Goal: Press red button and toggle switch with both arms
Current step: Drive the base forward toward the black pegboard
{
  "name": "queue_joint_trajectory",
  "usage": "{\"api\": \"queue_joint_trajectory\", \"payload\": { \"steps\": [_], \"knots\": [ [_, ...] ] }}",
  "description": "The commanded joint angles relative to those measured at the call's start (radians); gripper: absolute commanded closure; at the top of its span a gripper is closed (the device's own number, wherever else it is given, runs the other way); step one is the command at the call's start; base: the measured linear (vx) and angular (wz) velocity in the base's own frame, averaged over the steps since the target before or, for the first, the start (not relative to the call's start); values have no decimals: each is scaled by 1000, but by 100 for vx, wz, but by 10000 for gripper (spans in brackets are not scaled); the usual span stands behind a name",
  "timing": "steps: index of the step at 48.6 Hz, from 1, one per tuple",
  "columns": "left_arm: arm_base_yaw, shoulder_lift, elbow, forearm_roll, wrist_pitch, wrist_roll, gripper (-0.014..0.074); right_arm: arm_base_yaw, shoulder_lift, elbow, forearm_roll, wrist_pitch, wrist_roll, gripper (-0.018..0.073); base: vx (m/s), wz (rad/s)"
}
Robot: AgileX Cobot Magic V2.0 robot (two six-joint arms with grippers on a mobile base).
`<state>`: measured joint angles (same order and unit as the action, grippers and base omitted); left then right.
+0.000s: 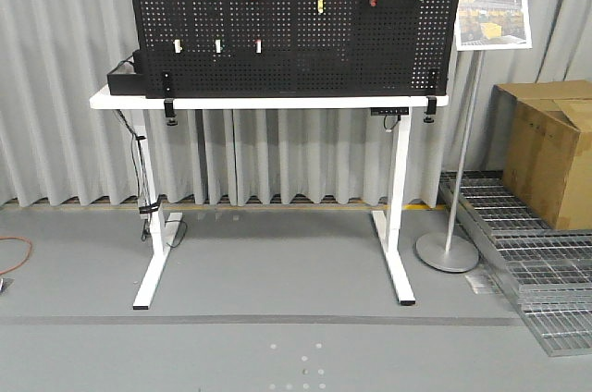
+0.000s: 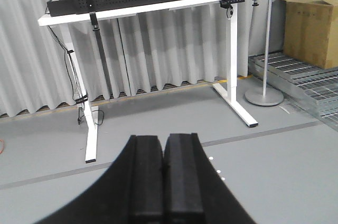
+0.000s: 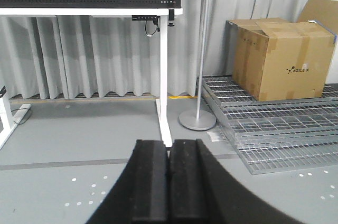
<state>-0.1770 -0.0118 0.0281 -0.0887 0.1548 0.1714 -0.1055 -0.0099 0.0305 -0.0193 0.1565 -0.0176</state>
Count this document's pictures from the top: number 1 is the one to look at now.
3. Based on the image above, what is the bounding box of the desk height control panel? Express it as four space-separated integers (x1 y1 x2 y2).
370 107 410 116

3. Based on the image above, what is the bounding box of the left black clamp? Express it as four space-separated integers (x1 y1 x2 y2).
161 70 178 127

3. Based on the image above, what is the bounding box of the black clamp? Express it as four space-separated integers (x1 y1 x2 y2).
161 70 178 127
424 68 439 124

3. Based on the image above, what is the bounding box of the right black clamp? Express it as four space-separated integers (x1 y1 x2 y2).
424 68 439 124

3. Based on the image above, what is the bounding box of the white standing desk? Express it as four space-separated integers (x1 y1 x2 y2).
89 86 450 310

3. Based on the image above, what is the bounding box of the black perforated pegboard panel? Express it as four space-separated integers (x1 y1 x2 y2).
132 0 458 98

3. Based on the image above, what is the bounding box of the black box on desk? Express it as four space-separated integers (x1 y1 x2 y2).
107 50 146 96

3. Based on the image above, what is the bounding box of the sign stand with picture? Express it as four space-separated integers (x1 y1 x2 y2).
415 0 532 273

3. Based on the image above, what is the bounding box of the brown cardboard box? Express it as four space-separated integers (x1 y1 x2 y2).
496 80 591 230

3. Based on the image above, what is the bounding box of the metal floor grating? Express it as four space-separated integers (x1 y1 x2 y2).
457 171 591 356

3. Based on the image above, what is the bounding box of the grey curtain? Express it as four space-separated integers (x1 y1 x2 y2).
1 0 591 206

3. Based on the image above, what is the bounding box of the white red rocker switch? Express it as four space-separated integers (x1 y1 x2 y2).
255 39 263 54

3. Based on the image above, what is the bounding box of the black desk power cable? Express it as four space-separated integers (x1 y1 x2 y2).
115 109 188 249

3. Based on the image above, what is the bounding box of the white rocker switch left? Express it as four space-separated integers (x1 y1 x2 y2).
173 39 182 54

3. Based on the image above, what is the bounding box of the orange cable on floor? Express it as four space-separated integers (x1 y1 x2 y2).
0 236 33 278

